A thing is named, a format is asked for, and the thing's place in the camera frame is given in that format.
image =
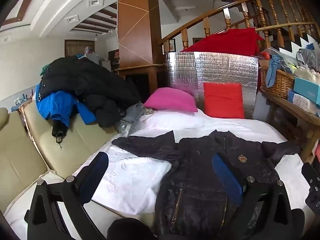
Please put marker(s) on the clear plastic bag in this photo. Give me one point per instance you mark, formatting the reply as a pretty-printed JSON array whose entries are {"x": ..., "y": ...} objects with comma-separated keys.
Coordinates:
[{"x": 308, "y": 58}]

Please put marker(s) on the beige leather sofa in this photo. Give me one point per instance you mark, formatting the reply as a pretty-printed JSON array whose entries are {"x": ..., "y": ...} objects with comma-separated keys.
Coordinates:
[{"x": 25, "y": 160}]

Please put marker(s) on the framed picture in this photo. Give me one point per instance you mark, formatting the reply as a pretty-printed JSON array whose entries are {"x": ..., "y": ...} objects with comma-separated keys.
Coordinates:
[{"x": 171, "y": 45}]

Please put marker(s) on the white appliance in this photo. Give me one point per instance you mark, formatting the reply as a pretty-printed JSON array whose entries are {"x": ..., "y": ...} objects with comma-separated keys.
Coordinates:
[{"x": 105, "y": 65}]

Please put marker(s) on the red cloth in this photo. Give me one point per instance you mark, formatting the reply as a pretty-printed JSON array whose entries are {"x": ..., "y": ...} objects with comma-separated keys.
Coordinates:
[{"x": 225, "y": 42}]

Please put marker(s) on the wicker basket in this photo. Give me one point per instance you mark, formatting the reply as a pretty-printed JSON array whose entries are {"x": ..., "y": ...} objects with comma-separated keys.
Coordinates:
[{"x": 280, "y": 82}]

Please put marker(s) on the white textured blanket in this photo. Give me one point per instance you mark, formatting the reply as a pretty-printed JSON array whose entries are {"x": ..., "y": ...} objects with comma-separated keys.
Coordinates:
[{"x": 130, "y": 180}]

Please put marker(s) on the teal cardboard box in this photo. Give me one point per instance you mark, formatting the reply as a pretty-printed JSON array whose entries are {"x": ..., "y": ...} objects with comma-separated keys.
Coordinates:
[{"x": 307, "y": 88}]

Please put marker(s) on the brown wooden pillar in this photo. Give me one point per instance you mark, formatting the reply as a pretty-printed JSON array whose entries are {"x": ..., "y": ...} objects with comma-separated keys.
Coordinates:
[{"x": 135, "y": 30}]

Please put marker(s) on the brown lattice door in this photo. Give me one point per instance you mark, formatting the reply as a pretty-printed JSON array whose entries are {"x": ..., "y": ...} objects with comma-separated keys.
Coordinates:
[{"x": 73, "y": 47}]

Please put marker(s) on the grey cloth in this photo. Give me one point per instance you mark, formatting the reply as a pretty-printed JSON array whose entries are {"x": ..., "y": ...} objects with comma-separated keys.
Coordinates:
[{"x": 130, "y": 120}]

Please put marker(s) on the white tissue pack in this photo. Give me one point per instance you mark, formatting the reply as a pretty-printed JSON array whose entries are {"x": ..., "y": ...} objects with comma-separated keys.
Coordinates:
[{"x": 302, "y": 102}]

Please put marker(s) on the pile of dark coats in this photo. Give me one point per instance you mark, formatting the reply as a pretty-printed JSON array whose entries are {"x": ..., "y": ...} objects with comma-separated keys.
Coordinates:
[{"x": 87, "y": 80}]

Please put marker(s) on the wooden stair railing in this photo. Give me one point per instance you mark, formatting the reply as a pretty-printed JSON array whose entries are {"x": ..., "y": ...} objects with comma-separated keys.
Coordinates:
[{"x": 185, "y": 37}]

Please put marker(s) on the black quilted jacket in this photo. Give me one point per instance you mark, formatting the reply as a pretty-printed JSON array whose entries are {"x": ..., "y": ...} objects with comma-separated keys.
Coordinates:
[{"x": 195, "y": 180}]

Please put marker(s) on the pink pillow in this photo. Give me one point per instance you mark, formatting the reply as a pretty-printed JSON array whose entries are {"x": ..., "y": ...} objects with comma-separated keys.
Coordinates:
[{"x": 170, "y": 100}]

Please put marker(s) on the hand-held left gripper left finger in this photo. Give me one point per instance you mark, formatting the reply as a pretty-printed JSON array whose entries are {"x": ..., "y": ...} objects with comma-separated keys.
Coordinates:
[{"x": 96, "y": 171}]

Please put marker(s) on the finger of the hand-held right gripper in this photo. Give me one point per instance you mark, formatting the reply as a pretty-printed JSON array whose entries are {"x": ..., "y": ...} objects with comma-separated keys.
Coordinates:
[{"x": 311, "y": 176}]

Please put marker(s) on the dark wooden cabinet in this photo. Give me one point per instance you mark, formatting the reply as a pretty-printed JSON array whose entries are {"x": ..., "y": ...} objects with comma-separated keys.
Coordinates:
[{"x": 140, "y": 80}]

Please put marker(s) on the red pillow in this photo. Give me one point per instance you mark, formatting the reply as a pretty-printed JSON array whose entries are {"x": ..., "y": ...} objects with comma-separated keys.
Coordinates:
[{"x": 223, "y": 100}]

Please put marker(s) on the cream fluffy cloth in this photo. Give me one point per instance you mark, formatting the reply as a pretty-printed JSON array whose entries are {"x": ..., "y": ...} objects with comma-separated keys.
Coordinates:
[{"x": 307, "y": 72}]

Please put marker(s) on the silver insulation panel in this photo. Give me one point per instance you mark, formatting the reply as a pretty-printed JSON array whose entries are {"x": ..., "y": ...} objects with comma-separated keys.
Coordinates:
[{"x": 225, "y": 67}]

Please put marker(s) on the blue jacket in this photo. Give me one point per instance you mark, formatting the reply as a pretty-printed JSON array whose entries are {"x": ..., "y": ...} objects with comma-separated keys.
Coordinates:
[{"x": 57, "y": 105}]

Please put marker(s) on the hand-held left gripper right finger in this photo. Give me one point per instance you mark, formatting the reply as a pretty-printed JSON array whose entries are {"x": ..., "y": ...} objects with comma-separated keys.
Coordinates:
[{"x": 227, "y": 177}]

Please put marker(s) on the recessed ceiling light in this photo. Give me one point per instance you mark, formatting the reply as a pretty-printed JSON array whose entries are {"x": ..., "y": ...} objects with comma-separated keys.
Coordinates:
[
  {"x": 95, "y": 2},
  {"x": 72, "y": 19}
]

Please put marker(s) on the wooden table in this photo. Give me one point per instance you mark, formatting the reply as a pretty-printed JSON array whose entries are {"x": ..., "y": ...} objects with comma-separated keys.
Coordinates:
[{"x": 295, "y": 112}]

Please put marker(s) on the light blue cloth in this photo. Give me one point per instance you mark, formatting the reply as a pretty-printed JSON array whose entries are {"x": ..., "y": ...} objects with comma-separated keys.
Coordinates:
[{"x": 272, "y": 72}]

